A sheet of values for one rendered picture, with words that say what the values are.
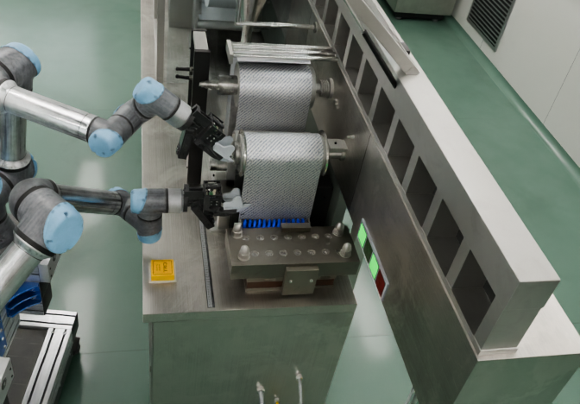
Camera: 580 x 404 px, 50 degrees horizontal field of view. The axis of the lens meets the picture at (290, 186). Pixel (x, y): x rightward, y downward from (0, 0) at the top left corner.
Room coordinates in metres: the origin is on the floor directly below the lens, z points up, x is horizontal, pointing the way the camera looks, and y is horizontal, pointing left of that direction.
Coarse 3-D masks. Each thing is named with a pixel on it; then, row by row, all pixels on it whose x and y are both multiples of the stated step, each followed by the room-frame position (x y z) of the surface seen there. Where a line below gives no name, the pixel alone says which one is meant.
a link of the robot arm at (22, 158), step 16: (0, 48) 1.53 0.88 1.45; (16, 48) 1.53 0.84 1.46; (0, 64) 1.45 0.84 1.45; (16, 64) 1.49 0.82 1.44; (32, 64) 1.53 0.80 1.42; (16, 80) 1.46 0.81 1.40; (32, 80) 1.53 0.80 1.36; (0, 128) 1.49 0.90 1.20; (16, 128) 1.50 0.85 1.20; (0, 144) 1.49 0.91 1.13; (16, 144) 1.50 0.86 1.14; (0, 160) 1.49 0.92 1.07; (16, 160) 1.50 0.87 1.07; (32, 160) 1.58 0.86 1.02; (16, 176) 1.49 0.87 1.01; (32, 176) 1.55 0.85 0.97
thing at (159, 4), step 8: (160, 0) 2.38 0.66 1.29; (160, 8) 2.38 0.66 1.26; (160, 16) 2.38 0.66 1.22; (160, 24) 2.38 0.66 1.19; (160, 32) 2.38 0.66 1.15; (160, 40) 2.38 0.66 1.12; (160, 48) 2.38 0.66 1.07; (160, 56) 2.38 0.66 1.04; (160, 64) 2.38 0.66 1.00; (160, 72) 2.38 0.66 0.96; (160, 80) 2.38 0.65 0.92
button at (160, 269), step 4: (152, 260) 1.33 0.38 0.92; (156, 260) 1.33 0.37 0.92; (160, 260) 1.34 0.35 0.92; (164, 260) 1.34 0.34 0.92; (168, 260) 1.34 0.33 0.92; (172, 260) 1.34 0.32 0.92; (152, 264) 1.31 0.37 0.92; (156, 264) 1.31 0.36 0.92; (160, 264) 1.32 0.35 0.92; (164, 264) 1.32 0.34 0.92; (168, 264) 1.32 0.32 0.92; (172, 264) 1.33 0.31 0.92; (152, 268) 1.29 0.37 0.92; (156, 268) 1.30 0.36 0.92; (160, 268) 1.30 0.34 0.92; (164, 268) 1.30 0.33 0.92; (168, 268) 1.31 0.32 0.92; (172, 268) 1.31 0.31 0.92; (152, 272) 1.28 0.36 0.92; (156, 272) 1.28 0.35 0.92; (160, 272) 1.29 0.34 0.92; (164, 272) 1.29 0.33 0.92; (168, 272) 1.29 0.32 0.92; (172, 272) 1.30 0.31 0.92; (152, 276) 1.27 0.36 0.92; (156, 276) 1.27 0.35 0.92; (160, 276) 1.27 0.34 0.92; (164, 276) 1.28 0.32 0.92; (168, 276) 1.28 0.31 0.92; (172, 276) 1.28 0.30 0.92; (152, 280) 1.27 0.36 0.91; (156, 280) 1.27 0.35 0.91; (160, 280) 1.27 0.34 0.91; (164, 280) 1.28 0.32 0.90; (168, 280) 1.28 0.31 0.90; (172, 280) 1.28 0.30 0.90
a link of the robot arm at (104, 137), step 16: (0, 80) 1.38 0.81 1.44; (0, 96) 1.35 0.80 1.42; (16, 96) 1.35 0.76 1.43; (32, 96) 1.36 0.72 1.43; (0, 112) 1.35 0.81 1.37; (16, 112) 1.33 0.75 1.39; (32, 112) 1.33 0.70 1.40; (48, 112) 1.33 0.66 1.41; (64, 112) 1.33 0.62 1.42; (80, 112) 1.34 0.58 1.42; (64, 128) 1.31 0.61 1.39; (80, 128) 1.30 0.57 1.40; (96, 128) 1.31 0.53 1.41; (112, 128) 1.31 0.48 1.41; (128, 128) 1.35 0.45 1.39; (96, 144) 1.27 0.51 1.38; (112, 144) 1.27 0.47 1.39
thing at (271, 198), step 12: (252, 180) 1.48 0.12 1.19; (264, 180) 1.49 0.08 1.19; (276, 180) 1.50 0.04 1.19; (288, 180) 1.51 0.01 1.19; (300, 180) 1.53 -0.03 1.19; (312, 180) 1.54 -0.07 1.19; (252, 192) 1.48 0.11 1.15; (264, 192) 1.49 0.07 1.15; (276, 192) 1.50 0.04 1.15; (288, 192) 1.52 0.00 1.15; (300, 192) 1.53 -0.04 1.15; (312, 192) 1.54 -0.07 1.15; (252, 204) 1.48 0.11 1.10; (264, 204) 1.49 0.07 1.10; (276, 204) 1.51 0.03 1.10; (288, 204) 1.52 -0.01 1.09; (300, 204) 1.53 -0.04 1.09; (312, 204) 1.54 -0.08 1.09; (240, 216) 1.47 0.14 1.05; (252, 216) 1.49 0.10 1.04; (264, 216) 1.50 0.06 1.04; (276, 216) 1.51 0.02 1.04; (288, 216) 1.52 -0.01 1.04; (300, 216) 1.53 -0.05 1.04
